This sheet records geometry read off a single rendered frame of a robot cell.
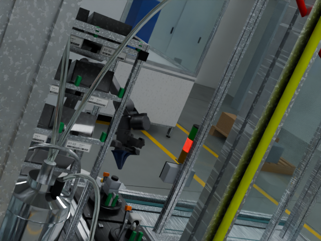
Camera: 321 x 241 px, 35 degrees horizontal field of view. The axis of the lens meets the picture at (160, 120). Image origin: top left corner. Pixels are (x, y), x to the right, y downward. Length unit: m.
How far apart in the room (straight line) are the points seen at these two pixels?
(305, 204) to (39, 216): 1.88
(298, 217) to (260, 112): 1.98
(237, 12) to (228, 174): 11.67
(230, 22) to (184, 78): 5.81
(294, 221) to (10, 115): 2.23
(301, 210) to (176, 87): 4.19
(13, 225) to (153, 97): 5.58
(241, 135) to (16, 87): 0.34
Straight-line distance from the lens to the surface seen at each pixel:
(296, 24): 0.71
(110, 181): 2.01
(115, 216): 2.01
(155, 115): 6.61
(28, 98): 0.57
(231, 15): 12.29
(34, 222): 0.95
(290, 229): 2.69
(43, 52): 0.55
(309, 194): 2.63
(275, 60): 0.72
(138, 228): 2.00
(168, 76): 6.47
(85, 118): 1.69
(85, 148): 1.66
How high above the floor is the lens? 1.85
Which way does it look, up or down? 14 degrees down
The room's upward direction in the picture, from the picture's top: 23 degrees clockwise
